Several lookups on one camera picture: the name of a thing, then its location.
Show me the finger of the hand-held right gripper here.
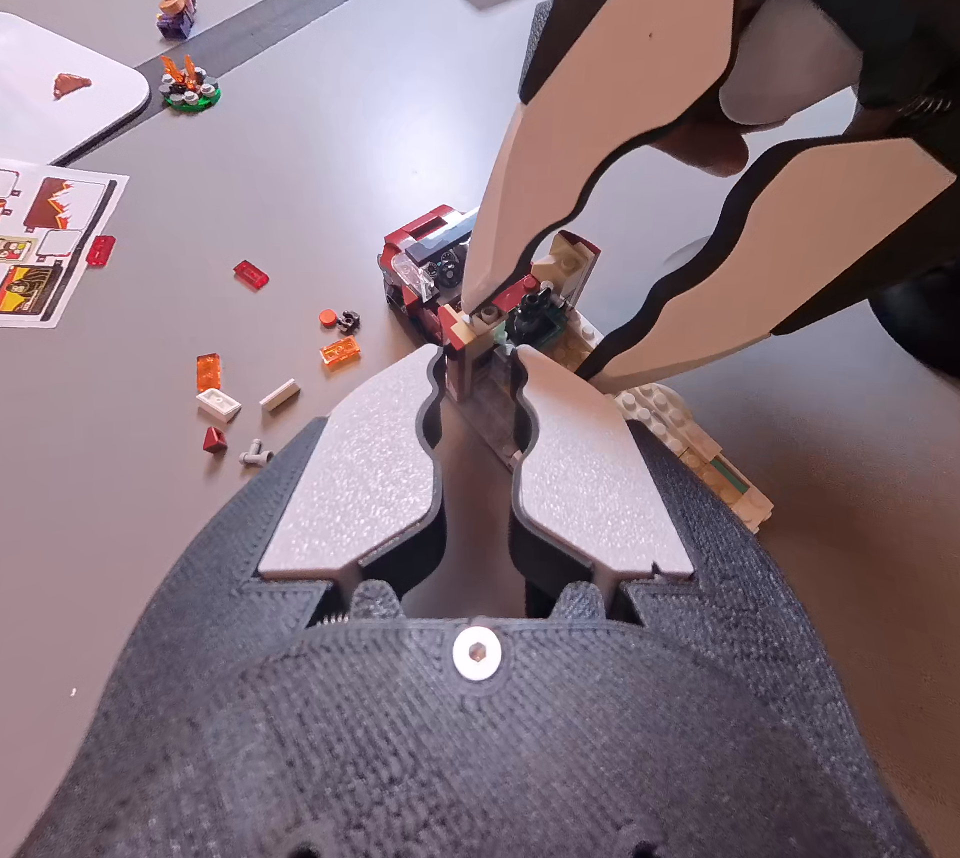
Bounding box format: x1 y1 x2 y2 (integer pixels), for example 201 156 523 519
459 0 741 316
574 138 960 396

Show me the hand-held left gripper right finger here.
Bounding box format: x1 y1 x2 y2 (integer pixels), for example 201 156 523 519
510 345 696 621

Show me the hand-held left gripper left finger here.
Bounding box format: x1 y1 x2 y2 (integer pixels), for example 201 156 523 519
255 345 448 621

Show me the tan white red brick vehicle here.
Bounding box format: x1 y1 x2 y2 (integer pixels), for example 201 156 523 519
377 204 775 535

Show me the grey desk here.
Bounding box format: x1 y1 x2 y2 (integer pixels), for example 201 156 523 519
0 0 960 858

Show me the person's right hand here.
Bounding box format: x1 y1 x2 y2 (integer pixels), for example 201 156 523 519
658 111 751 178

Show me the printed sticker sheet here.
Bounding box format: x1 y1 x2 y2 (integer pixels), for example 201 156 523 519
0 156 130 330

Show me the brick campfire build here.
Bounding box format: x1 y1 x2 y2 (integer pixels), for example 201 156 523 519
159 54 223 117

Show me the purple brick minifigure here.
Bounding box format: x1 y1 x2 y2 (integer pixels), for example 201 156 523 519
155 0 200 40

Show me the white booklet stand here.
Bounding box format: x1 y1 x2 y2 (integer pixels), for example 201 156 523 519
0 10 153 165

